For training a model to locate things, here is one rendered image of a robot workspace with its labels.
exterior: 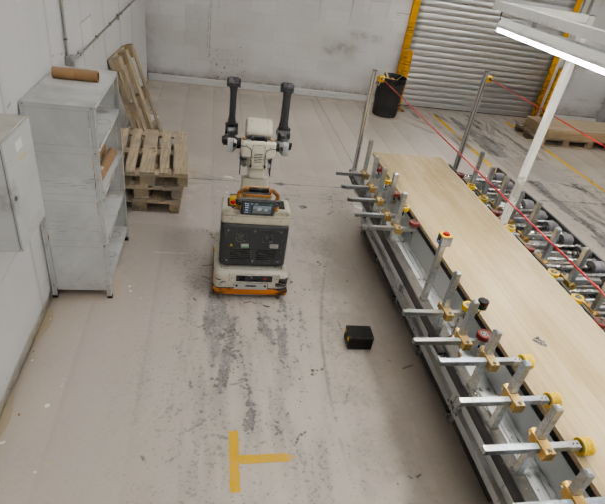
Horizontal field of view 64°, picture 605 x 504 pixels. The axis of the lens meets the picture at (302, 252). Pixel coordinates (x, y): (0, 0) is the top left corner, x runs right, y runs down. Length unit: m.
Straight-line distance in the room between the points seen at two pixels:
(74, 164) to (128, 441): 1.82
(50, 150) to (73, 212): 0.47
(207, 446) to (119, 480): 0.51
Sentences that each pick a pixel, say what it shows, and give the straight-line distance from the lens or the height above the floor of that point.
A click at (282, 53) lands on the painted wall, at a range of 9.84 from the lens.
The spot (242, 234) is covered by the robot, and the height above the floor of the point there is 0.59.
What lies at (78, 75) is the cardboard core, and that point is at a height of 1.60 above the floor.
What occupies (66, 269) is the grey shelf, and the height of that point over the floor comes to 0.28.
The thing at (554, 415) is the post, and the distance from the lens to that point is 2.37.
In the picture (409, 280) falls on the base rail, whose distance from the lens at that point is 3.55.
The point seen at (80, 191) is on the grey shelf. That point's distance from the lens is 3.72.
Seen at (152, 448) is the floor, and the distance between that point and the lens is 3.22.
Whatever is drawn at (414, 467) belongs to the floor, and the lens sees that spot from 3.37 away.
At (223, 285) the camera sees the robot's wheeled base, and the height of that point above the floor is 0.15.
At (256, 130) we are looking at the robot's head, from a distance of 3.94.
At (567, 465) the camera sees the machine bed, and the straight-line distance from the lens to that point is 2.72.
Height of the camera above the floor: 2.65
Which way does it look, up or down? 33 degrees down
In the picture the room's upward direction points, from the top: 9 degrees clockwise
